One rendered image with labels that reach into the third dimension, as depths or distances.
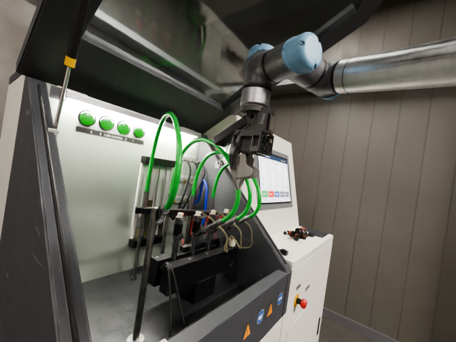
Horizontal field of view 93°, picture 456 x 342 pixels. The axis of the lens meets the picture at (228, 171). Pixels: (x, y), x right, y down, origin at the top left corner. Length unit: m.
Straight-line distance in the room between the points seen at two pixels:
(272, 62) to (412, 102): 2.12
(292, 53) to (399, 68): 0.19
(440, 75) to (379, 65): 0.10
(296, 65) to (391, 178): 2.02
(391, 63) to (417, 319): 2.32
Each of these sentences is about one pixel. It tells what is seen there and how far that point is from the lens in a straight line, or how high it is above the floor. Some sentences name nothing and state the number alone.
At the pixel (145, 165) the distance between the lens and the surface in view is 0.91.
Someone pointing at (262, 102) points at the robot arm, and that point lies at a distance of 0.56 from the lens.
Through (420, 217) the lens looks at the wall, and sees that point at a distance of 2.45.
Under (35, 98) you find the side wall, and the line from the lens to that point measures 0.75.
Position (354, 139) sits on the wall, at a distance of 2.50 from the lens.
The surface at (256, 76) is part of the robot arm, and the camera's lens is 0.58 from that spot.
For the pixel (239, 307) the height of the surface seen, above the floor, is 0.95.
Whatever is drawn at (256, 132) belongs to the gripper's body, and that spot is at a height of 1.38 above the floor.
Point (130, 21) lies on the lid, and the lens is 0.72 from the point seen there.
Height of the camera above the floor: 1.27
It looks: level
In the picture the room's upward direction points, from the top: 8 degrees clockwise
